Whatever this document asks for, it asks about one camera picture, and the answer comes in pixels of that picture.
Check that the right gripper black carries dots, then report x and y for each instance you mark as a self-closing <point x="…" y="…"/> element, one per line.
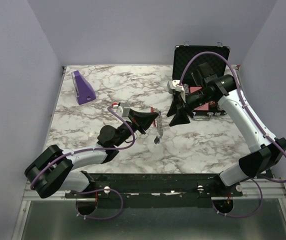
<point x="180" y="117"/>

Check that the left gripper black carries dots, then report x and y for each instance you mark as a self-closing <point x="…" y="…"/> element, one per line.
<point x="141" y="121"/>

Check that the red handled metal key holder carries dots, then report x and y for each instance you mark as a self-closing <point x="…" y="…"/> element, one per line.
<point x="157" y="123"/>

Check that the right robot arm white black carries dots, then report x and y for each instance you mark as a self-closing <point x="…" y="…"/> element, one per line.
<point x="265" y="148"/>

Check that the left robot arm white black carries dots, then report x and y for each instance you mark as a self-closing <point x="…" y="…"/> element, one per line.
<point x="54" y="169"/>

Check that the pink playing card deck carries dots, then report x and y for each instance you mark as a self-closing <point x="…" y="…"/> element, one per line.
<point x="199" y="104"/>

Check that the black poker chip case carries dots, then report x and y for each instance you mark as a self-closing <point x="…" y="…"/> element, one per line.
<point x="202" y="69"/>

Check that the purple plastic object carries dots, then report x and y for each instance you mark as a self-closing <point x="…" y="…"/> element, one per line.
<point x="84" y="92"/>

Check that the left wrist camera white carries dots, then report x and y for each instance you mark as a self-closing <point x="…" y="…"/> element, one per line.
<point x="122" y="109"/>

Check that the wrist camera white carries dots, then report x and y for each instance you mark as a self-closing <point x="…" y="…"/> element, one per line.
<point x="174" y="86"/>
<point x="122" y="109"/>

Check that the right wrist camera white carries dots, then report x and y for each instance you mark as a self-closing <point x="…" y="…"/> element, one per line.
<point x="174" y="86"/>

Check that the black mounting base plate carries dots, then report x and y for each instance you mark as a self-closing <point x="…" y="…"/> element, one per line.
<point x="156" y="190"/>

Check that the right aluminium rail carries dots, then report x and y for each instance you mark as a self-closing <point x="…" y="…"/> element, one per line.
<point x="249" y="190"/>

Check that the aluminium rail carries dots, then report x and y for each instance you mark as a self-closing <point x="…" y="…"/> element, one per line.
<point x="249" y="190"/>
<point x="35" y="195"/>

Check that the left aluminium rail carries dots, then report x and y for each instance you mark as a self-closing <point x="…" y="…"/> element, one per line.
<point x="35" y="195"/>

